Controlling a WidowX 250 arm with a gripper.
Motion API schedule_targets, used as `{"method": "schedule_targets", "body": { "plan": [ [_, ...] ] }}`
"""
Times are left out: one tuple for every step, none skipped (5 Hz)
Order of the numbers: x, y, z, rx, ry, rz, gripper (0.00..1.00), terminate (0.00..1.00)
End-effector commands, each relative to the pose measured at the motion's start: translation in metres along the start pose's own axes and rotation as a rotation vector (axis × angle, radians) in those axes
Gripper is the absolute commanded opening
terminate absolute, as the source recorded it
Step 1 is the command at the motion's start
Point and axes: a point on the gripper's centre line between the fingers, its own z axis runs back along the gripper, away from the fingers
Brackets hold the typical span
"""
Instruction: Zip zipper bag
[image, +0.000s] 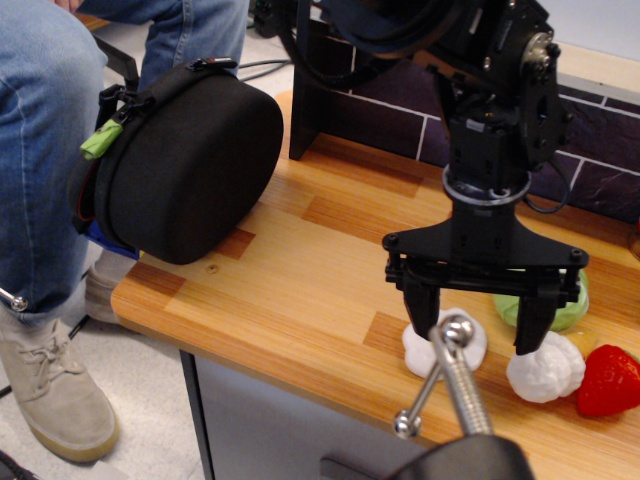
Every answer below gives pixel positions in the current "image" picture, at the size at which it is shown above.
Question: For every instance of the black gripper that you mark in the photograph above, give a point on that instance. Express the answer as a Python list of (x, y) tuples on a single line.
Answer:
[(483, 247)]

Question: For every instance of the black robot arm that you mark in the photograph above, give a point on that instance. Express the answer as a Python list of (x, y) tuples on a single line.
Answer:
[(495, 64)]

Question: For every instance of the black zipper case bag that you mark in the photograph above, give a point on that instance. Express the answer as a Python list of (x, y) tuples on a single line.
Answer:
[(197, 151)]

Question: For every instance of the blue object under bag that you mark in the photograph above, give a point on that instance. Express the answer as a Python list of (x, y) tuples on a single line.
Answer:
[(95, 234)]

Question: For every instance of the green zipper pull tab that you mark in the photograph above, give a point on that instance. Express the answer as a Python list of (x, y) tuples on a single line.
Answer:
[(101, 140)]

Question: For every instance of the green toy cabbage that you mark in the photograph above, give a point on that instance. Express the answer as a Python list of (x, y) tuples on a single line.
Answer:
[(507, 308)]

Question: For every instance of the white toy garlic left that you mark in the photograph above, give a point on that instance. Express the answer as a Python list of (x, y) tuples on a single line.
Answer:
[(420, 355)]

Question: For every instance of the white toy cauliflower right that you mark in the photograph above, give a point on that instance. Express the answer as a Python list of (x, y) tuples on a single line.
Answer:
[(553, 371)]

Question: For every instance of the red toy strawberry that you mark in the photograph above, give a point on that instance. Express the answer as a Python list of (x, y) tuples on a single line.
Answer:
[(611, 383)]

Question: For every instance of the beige suede shoe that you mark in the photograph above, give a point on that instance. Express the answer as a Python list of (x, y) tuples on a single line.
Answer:
[(62, 405)]

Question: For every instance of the person leg blue jeans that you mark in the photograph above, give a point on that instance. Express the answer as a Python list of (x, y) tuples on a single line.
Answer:
[(51, 74)]

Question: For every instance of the metal clamp screw handle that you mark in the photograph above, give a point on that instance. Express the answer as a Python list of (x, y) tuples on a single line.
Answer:
[(449, 339)]

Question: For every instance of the black shelf frame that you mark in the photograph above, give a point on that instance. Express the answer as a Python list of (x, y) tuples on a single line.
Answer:
[(397, 112)]

